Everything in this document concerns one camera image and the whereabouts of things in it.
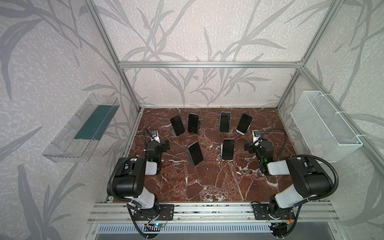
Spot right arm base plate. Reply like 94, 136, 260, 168
251, 202, 296, 222

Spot aluminium front rail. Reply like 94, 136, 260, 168
87, 202, 341, 224

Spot phone pink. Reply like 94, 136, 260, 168
222, 139, 235, 161

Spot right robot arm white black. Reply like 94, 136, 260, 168
244, 141, 339, 215

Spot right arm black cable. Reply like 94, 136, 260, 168
257, 128, 340, 238

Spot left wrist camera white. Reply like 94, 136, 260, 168
150, 131, 161, 143

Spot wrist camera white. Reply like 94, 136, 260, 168
150, 131, 161, 143
252, 130, 262, 143

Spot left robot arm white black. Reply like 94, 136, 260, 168
107, 140, 170, 212

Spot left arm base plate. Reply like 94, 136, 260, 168
134, 204, 175, 221

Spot white wire mesh basket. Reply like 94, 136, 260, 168
291, 91, 363, 163

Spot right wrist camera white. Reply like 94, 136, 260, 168
252, 130, 262, 143

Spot clear plastic wall tray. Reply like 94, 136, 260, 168
43, 94, 120, 163

